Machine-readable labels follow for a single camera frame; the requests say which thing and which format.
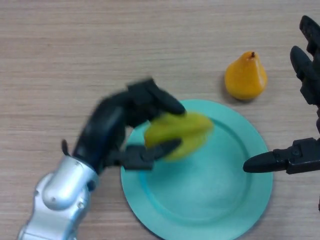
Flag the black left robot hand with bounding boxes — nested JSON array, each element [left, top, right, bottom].
[[71, 77, 187, 176]]

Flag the orange pear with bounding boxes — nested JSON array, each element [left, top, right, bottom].
[[224, 50, 268, 101]]

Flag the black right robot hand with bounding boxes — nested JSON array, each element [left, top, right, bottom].
[[242, 15, 320, 175]]

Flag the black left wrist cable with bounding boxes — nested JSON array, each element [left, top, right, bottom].
[[61, 139, 71, 156]]

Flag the green plate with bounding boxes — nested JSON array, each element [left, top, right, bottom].
[[120, 99, 273, 240]]

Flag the yellow starfruit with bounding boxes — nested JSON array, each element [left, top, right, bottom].
[[144, 111, 215, 162]]

